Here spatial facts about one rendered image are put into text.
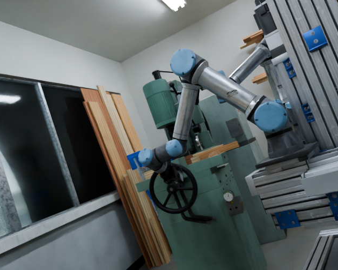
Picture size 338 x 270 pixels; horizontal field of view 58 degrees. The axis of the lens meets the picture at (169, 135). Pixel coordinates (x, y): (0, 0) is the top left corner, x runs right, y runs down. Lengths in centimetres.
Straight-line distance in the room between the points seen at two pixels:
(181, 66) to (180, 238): 113
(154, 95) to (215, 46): 252
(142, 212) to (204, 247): 145
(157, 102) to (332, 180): 122
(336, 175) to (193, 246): 108
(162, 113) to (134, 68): 287
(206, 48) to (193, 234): 304
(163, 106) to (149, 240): 172
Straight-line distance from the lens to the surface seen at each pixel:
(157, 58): 470
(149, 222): 335
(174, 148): 133
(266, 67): 201
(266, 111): 121
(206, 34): 453
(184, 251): 204
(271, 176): 139
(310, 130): 157
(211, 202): 190
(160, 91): 204
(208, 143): 217
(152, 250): 336
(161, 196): 198
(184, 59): 130
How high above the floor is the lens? 94
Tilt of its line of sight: 5 degrees up
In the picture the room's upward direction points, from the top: 20 degrees counter-clockwise
